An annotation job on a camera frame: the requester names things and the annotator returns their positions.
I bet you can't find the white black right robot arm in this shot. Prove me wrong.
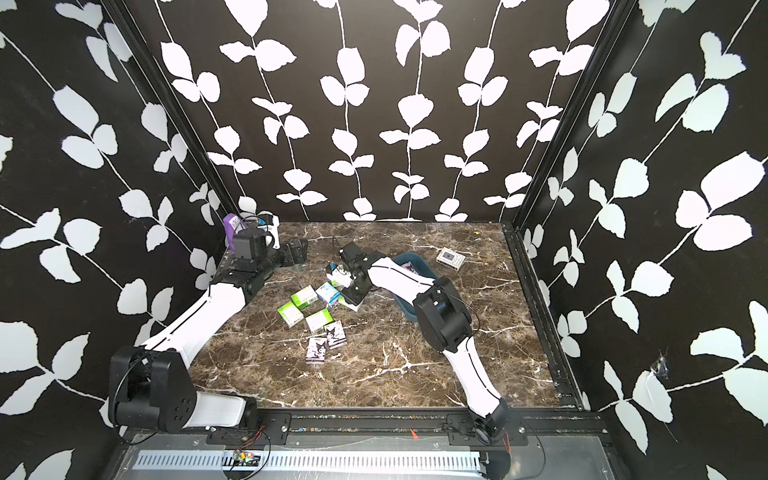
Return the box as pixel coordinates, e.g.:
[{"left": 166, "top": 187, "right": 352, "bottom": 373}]
[{"left": 339, "top": 242, "right": 509, "bottom": 444}]

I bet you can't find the light blue tissue pack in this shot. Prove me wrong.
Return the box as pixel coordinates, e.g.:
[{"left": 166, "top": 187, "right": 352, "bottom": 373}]
[{"left": 315, "top": 282, "right": 341, "bottom": 306}]

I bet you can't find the white card in holder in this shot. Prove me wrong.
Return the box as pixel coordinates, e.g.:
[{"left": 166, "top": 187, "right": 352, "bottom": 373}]
[{"left": 229, "top": 216, "right": 246, "bottom": 235}]

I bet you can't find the small circuit board with wires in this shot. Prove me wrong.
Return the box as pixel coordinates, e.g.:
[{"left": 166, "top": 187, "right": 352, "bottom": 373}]
[{"left": 222, "top": 450, "right": 262, "bottom": 471}]

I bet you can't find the teal plastic storage box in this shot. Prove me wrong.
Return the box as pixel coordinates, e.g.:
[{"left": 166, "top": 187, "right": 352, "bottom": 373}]
[{"left": 392, "top": 252, "right": 438, "bottom": 323}]

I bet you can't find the black purple tissue pack front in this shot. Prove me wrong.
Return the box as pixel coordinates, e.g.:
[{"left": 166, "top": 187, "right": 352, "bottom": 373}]
[{"left": 305, "top": 337, "right": 328, "bottom": 365}]

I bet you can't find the small white patterned box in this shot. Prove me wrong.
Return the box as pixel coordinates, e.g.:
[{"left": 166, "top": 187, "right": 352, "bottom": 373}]
[{"left": 436, "top": 248, "right": 466, "bottom": 270}]

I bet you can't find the black front mounting rail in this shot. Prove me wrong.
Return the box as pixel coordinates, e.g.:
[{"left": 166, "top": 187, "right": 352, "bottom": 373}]
[{"left": 122, "top": 409, "right": 610, "bottom": 446}]

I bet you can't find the white perforated rail strip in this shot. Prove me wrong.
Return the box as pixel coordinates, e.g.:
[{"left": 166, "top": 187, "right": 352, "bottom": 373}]
[{"left": 131, "top": 450, "right": 483, "bottom": 474}]

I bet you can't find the green white tissue pack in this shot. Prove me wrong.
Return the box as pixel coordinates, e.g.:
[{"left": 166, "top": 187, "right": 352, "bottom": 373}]
[{"left": 338, "top": 296, "right": 359, "bottom": 312}]

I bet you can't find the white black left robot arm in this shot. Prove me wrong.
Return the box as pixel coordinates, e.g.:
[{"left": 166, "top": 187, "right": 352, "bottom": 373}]
[{"left": 107, "top": 228, "right": 308, "bottom": 433}]

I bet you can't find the purple plastic holder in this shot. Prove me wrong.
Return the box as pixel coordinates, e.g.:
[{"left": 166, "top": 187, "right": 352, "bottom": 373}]
[{"left": 222, "top": 214, "right": 241, "bottom": 252}]

